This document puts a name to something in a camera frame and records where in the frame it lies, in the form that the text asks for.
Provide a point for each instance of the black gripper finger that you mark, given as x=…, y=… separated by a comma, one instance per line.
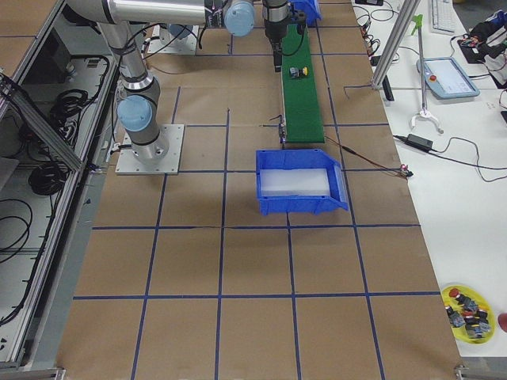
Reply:
x=276, y=47

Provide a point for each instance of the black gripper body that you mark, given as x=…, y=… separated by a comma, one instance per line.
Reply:
x=274, y=25

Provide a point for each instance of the yellow push button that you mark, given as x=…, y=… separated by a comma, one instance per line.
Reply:
x=298, y=73

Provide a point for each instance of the spare buttons pile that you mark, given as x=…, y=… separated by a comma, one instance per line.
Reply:
x=467, y=316

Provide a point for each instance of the blue bin left side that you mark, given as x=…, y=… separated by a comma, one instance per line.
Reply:
x=311, y=8

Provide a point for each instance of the blue bin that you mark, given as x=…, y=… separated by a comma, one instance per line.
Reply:
x=311, y=8
x=302, y=159

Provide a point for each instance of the green conveyor belt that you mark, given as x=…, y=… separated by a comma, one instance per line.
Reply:
x=302, y=116

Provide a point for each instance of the blue bin right side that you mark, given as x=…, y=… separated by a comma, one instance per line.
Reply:
x=302, y=159

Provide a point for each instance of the white foam pad right bin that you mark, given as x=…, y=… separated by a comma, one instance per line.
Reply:
x=294, y=182

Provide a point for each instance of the reacher grabber tool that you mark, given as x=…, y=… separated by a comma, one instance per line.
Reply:
x=424, y=113

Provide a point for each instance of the white keyboard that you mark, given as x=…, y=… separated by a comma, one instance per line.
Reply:
x=442, y=16

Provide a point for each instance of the teach pendant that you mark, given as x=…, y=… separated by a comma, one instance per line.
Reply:
x=446, y=79

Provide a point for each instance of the black power adapter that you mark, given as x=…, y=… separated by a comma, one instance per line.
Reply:
x=419, y=143

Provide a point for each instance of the yellow plate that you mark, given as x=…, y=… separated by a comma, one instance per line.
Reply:
x=468, y=312

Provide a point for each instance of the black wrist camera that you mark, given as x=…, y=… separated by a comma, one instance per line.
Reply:
x=298, y=18

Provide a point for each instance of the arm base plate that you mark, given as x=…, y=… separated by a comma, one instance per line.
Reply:
x=155, y=44
x=162, y=156

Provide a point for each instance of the aluminium frame post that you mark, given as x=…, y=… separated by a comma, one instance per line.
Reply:
x=402, y=22

